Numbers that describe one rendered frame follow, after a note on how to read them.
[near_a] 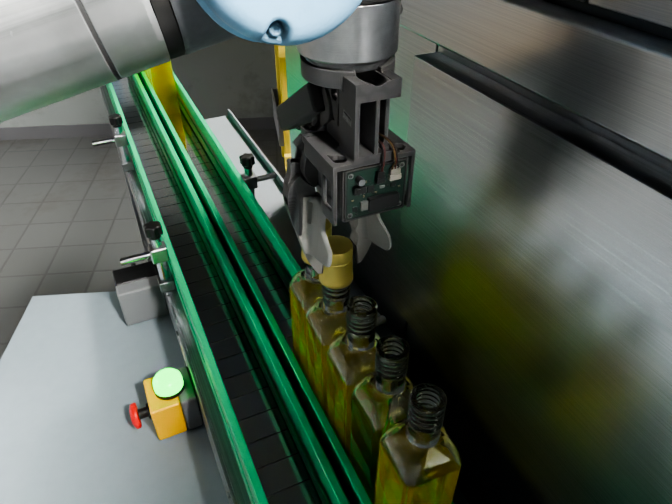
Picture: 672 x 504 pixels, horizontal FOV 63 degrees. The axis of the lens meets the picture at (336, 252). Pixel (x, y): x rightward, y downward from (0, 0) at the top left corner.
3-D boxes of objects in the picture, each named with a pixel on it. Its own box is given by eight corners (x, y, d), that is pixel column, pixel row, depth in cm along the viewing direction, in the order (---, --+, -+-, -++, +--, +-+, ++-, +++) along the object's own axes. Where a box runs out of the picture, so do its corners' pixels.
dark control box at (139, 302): (170, 316, 106) (161, 283, 101) (127, 328, 103) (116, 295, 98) (162, 290, 112) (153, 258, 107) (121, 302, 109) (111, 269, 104)
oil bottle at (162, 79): (180, 112, 152) (160, 4, 135) (160, 116, 150) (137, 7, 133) (176, 105, 156) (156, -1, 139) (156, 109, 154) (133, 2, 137)
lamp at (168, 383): (187, 394, 82) (184, 381, 80) (157, 404, 81) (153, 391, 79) (181, 372, 86) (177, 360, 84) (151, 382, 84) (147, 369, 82)
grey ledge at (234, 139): (400, 387, 88) (406, 338, 81) (351, 406, 85) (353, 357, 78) (233, 145, 157) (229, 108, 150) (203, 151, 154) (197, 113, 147)
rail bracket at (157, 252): (178, 293, 93) (162, 229, 84) (133, 306, 90) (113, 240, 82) (173, 279, 95) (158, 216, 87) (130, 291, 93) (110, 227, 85)
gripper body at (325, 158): (329, 234, 43) (328, 85, 36) (291, 184, 49) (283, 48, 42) (412, 212, 46) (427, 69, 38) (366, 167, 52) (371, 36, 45)
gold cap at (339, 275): (358, 283, 56) (360, 249, 53) (327, 293, 55) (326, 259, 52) (344, 264, 58) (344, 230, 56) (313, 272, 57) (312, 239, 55)
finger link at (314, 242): (311, 306, 49) (324, 219, 44) (287, 269, 54) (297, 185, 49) (341, 300, 51) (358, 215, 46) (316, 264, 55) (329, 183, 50)
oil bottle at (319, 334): (364, 432, 71) (371, 313, 58) (325, 449, 69) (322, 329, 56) (346, 400, 75) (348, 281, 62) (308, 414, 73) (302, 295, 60)
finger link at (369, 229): (377, 289, 52) (367, 213, 46) (350, 255, 56) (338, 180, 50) (406, 277, 53) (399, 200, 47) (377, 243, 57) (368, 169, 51)
